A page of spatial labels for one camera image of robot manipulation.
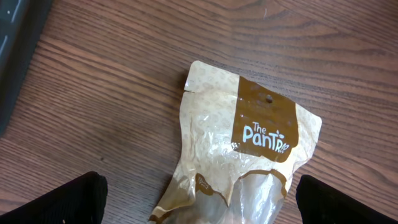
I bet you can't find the grey plastic mesh basket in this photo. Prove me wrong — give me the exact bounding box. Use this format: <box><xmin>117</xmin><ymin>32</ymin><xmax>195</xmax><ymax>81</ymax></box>
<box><xmin>1</xmin><ymin>0</ymin><xmax>53</xmax><ymax>134</ymax></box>

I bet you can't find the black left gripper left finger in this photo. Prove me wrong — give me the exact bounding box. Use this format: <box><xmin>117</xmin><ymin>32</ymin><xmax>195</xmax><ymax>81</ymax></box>
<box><xmin>1</xmin><ymin>171</ymin><xmax>108</xmax><ymax>224</ymax></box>

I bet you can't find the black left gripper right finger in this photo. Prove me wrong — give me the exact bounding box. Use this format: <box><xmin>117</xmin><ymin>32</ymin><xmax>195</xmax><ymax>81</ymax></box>
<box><xmin>295</xmin><ymin>175</ymin><xmax>397</xmax><ymax>224</ymax></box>

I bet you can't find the brown Pantree snack pouch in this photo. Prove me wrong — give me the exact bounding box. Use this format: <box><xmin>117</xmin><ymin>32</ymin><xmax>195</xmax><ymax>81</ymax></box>
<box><xmin>149</xmin><ymin>61</ymin><xmax>322</xmax><ymax>223</ymax></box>

